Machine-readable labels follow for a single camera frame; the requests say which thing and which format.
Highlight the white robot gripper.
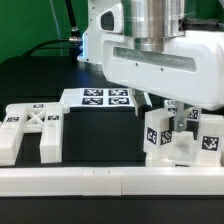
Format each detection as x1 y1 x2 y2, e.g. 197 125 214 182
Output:
99 1 224 132

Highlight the white chair seat block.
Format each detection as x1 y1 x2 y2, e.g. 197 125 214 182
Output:
145 131 211 167

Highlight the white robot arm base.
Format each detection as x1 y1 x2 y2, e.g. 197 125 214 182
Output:
77 0 105 72

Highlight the white tagged cube left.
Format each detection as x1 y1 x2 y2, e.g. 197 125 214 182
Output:
164 100 177 114

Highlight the white tagged cube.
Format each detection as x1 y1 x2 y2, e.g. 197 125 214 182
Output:
164 100 177 114
187 107 202 121

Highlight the white tagged cube right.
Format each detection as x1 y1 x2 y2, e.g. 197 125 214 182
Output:
187 107 202 121

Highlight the white tag sheet plate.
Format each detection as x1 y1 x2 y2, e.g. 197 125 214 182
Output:
60 88 134 107

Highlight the white front rail barrier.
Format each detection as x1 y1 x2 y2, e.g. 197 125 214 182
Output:
0 167 224 197

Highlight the black cable with connector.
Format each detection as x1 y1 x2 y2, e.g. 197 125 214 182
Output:
22 0 83 58

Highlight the white chair back frame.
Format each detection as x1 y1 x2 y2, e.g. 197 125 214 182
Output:
0 102 70 166

